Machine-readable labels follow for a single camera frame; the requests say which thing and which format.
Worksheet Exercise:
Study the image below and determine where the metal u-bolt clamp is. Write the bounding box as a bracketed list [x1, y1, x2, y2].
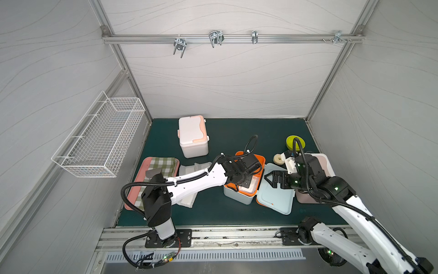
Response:
[208, 30, 224, 48]

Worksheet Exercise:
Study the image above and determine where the metal hook clamp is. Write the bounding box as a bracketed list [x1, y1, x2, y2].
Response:
[173, 37, 187, 58]

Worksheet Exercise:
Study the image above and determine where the green bowl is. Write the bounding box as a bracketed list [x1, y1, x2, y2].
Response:
[286, 135, 306, 151]

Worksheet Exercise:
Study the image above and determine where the blue box orange handle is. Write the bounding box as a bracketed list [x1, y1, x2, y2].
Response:
[223, 155, 295, 215]

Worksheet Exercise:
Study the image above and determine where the metal screw bracket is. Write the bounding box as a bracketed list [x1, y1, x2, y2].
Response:
[321, 30, 352, 45]

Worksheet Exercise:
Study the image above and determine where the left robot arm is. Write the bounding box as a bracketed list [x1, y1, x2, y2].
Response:
[120, 151, 263, 269]

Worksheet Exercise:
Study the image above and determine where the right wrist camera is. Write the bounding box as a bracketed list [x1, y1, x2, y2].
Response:
[281, 152, 297, 174]

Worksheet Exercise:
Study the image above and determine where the pink tray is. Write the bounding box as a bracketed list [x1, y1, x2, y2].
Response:
[124, 156, 181, 211]

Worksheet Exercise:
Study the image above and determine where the aluminium crossbar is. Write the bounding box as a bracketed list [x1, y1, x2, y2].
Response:
[102, 33, 366, 45]

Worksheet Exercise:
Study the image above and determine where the white wire basket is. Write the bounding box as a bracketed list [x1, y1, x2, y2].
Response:
[51, 91, 145, 178]

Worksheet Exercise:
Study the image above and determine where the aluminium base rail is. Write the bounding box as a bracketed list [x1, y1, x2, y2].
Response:
[95, 224, 376, 252]

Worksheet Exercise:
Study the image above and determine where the small metal bracket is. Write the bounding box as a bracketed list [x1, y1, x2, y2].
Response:
[252, 30, 258, 45]

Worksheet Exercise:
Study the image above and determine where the white box peach handle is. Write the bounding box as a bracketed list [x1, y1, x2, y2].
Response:
[177, 115, 209, 159]

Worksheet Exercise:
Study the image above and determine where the green table mat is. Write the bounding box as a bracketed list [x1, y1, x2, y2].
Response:
[140, 119, 346, 226]

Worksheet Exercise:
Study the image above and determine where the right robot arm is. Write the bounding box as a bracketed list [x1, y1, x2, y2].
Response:
[264, 152, 434, 274]

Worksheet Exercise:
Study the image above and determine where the cream round brush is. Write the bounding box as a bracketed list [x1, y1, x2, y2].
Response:
[273, 154, 285, 166]

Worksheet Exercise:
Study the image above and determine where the pink first aid box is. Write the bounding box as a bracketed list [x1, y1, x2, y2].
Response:
[295, 154, 335, 204]

